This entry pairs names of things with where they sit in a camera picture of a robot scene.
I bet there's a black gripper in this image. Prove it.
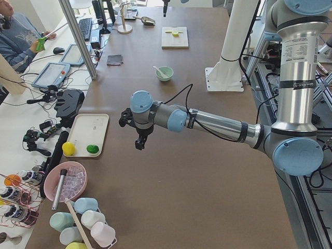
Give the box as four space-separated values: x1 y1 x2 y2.
119 108 154 149

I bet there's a white ceramic spoon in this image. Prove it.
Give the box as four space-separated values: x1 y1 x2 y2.
153 66 168 78

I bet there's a pale green ceramic bowl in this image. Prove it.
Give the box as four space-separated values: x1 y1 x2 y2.
155 66 174 81

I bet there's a pink mixing bowl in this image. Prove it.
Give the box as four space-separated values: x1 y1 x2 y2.
44 161 88 202

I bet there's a green lime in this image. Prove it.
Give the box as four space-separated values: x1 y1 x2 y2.
86 144 100 154

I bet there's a cream tray with bear drawing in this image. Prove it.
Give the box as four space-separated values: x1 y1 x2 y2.
63 114 109 158

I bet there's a grey folded cloth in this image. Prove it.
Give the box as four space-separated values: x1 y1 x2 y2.
106 54 123 66

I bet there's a white upturned cup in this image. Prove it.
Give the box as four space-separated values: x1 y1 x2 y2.
81 210 106 230

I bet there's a wooden stick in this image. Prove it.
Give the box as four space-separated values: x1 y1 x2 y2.
64 198 92 249

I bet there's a pink upturned cup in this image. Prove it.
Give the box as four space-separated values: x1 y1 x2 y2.
90 222 117 247

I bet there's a bamboo cutting board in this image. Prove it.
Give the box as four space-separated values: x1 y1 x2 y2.
161 26 189 49

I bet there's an upper teach pendant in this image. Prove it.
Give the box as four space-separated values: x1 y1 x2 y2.
32 63 71 89

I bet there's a wooden mug tree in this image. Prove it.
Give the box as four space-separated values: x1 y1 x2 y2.
117 1 133 34

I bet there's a pale green upturned cup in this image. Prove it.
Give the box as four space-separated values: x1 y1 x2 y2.
49 212 74 232

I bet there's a pale blue upturned cup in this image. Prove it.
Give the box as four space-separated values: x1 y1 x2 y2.
59 227 83 245

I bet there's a metal scoop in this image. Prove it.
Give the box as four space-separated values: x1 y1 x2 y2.
133 16 156 26

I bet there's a yellow upturned cup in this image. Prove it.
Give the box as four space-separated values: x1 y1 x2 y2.
65 242 87 249

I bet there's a black computer mouse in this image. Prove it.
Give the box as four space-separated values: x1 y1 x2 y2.
53 47 65 54

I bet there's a black monitor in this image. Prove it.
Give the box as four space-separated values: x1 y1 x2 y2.
91 0 116 35

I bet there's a black keyboard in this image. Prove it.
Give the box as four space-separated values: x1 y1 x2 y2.
78 18 92 41

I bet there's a bottle rack with bottles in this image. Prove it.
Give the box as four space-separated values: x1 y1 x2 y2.
1 170 44 228

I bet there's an orange fruit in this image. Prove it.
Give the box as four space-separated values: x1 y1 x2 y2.
4 174 21 186

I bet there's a seated person in blue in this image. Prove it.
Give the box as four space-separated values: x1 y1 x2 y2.
1 1 57 73

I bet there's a white wire cup rack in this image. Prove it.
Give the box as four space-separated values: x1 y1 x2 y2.
64 199 118 249

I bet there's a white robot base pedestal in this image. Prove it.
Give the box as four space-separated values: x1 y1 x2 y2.
205 0 260 92

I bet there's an aluminium frame post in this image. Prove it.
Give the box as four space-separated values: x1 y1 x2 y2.
59 0 97 80

